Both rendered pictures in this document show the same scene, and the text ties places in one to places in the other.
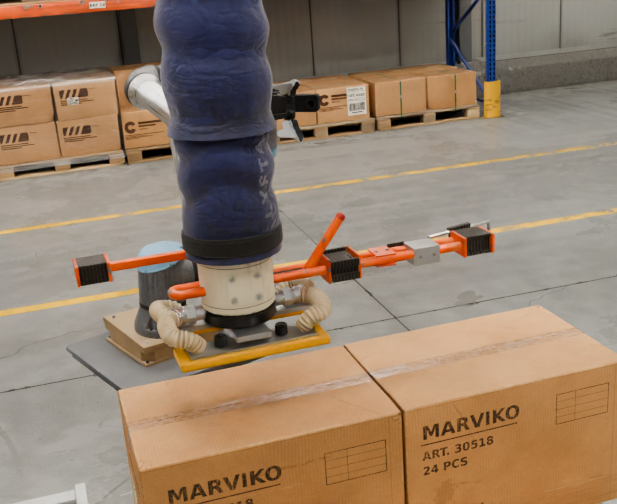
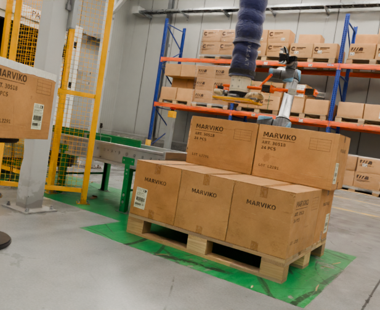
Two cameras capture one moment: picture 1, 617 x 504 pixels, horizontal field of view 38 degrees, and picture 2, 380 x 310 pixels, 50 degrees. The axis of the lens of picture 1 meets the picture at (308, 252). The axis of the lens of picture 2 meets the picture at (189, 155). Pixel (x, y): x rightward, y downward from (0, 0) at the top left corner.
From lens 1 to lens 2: 257 cm
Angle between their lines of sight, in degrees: 49
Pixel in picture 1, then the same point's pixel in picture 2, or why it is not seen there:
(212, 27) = (242, 13)
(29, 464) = not seen: hidden behind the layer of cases
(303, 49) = not seen: outside the picture
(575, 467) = (313, 169)
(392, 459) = (252, 138)
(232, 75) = (244, 25)
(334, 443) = (238, 126)
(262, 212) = (244, 62)
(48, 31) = (373, 143)
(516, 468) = (291, 159)
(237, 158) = (241, 46)
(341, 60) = not seen: outside the picture
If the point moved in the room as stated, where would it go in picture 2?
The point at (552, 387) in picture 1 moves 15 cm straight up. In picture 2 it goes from (309, 134) to (313, 113)
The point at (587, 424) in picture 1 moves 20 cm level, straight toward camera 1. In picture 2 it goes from (321, 154) to (298, 150)
